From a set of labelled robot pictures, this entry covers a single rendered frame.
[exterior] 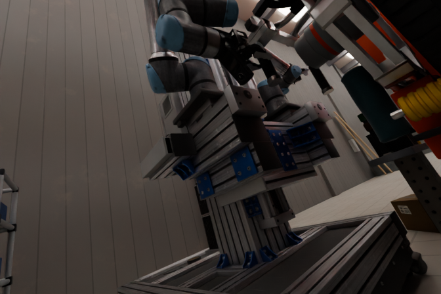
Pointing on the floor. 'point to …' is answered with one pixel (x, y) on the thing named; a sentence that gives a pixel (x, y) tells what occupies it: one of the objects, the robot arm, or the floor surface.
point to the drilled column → (423, 183)
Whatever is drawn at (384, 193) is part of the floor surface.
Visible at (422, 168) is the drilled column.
